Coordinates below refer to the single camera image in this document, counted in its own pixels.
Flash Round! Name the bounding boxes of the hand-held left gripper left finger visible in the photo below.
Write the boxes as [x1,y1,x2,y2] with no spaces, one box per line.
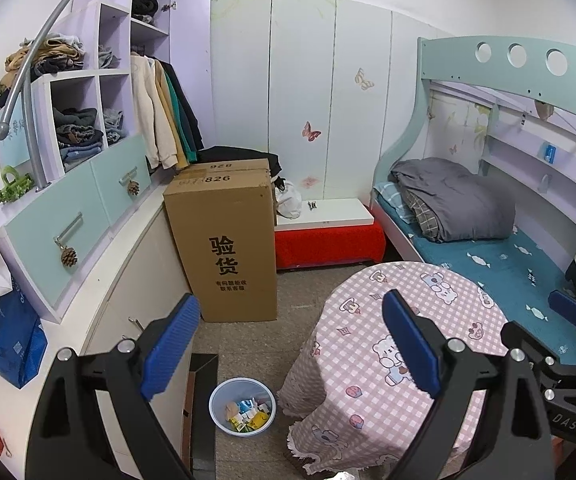
[25,292,203,480]

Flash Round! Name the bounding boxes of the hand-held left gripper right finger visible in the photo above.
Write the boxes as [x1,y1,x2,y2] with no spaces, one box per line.
[382,289,553,480]

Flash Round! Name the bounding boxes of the blue plastic waste bin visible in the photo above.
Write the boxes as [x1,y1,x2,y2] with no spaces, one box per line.
[209,377,277,437]

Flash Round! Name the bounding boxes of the pink checked tablecloth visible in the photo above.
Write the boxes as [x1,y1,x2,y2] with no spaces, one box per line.
[278,261,511,476]

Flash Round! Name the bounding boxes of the blue printed bedsheet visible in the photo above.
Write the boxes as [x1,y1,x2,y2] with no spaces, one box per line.
[383,200,576,367]

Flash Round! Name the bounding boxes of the white and teal wardrobe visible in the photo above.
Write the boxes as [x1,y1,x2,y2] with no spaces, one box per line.
[0,0,213,480]

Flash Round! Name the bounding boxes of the dark wooden board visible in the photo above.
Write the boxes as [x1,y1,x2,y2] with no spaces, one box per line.
[183,353,219,480]

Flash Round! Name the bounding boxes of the plaid blanket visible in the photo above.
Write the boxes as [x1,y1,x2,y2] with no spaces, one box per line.
[407,192,443,238]

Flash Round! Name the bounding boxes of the red bench with white top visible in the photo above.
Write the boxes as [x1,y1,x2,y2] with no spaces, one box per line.
[274,198,387,272]

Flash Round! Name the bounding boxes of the grey quilt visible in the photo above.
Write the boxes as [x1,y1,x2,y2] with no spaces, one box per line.
[390,157,517,243]

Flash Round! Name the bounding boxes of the tall cardboard box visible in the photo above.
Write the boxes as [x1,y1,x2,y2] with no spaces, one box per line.
[163,158,279,323]

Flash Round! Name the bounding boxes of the blue striped pillow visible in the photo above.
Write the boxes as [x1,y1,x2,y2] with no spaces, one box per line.
[373,180,413,223]

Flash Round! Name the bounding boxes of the blue shopping bag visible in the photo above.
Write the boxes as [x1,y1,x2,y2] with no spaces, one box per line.
[0,272,49,390]

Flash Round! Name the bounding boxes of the white plastic bag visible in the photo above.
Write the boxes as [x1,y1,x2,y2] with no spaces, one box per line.
[274,177,303,220]

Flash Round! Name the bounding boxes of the tan hanging garment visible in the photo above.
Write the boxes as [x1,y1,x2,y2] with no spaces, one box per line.
[155,57,191,171]

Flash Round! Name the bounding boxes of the black cloth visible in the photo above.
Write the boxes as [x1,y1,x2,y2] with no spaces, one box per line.
[195,146,283,176]

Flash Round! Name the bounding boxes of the green hanging garment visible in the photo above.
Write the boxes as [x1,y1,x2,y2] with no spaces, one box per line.
[163,62,199,163]

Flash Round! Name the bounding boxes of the green hair claw clip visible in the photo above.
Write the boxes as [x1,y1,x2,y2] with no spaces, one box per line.
[0,167,35,205]

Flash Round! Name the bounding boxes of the pile of folded jeans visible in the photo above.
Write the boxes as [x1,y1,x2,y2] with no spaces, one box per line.
[100,108,128,146]

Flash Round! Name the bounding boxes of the black hanging garment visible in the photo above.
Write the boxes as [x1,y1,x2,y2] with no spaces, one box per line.
[165,60,205,153]

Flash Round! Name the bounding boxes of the pile of dark folded clothes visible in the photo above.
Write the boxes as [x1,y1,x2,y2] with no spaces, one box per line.
[52,106,105,163]

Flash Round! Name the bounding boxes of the teal and white bunk bed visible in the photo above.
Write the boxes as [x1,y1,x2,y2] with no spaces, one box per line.
[370,35,576,368]

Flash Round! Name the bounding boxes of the pile of brown folded clothes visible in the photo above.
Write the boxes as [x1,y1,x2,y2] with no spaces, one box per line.
[0,34,86,108]

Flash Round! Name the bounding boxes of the black folded clothes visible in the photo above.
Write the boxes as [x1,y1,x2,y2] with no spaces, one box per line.
[132,0,159,23]

